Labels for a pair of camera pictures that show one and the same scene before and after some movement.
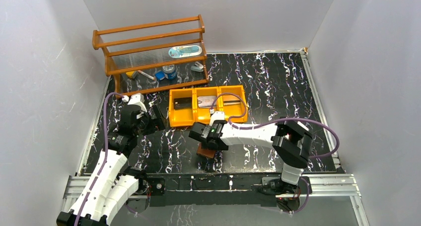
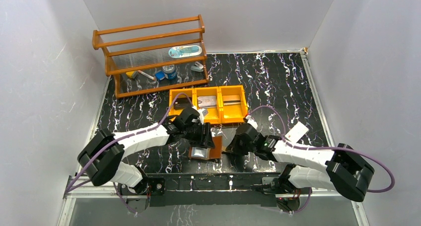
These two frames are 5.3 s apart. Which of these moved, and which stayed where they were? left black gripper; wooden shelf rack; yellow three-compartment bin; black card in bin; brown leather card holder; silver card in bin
Moved: brown leather card holder; left black gripper
Stayed: wooden shelf rack; yellow three-compartment bin; silver card in bin; black card in bin
